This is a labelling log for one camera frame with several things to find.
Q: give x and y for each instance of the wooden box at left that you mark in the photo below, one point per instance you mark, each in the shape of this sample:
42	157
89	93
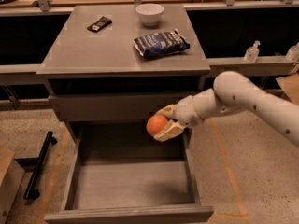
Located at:
11	175

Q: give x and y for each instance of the grey drawer cabinet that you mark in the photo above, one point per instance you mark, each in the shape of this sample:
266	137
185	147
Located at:
83	62

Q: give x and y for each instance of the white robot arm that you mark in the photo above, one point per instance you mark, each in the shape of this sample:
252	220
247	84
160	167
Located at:
231	92

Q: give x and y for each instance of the blue chip bag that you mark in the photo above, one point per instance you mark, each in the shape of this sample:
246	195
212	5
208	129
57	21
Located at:
160	44

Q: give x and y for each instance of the clear sanitizer bottle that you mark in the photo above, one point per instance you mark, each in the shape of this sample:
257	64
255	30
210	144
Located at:
252	52

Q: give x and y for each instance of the black snack bar wrapper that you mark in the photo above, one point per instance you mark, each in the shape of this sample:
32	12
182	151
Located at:
99	25

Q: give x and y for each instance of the cardboard box at right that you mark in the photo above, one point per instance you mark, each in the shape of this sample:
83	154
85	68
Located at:
290	86

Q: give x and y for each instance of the orange fruit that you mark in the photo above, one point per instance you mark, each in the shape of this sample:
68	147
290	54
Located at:
155	124

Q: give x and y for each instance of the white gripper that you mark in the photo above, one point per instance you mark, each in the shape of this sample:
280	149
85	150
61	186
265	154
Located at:
188	112

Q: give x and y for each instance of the open grey middle drawer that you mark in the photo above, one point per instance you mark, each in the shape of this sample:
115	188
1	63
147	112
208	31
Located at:
121	175

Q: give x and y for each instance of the white bowl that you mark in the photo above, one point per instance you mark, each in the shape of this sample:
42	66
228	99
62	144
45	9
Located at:
149	14

